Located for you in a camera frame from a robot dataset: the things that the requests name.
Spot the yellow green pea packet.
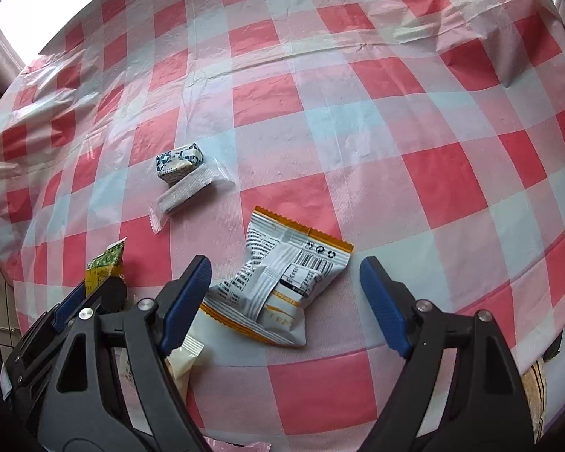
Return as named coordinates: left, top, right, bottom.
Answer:
left=84, top=238, right=126, bottom=296

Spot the cream snack wrapper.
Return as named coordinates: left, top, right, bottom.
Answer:
left=166, top=335, right=204, bottom=403

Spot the small blue white candy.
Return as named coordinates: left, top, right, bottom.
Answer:
left=156, top=143, right=204, bottom=186

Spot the clear grey wafer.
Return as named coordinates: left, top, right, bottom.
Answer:
left=148, top=158, right=235, bottom=234

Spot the white orange snack packet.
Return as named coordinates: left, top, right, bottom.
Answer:
left=201, top=206, right=353, bottom=348

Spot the pink snack packet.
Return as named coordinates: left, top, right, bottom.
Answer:
left=205, top=437, right=271, bottom=452

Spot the striped towel sofa cover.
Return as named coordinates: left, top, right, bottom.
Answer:
left=522, top=357, right=547, bottom=442

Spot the red white checkered tablecloth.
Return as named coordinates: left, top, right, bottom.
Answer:
left=0, top=0, right=565, bottom=451

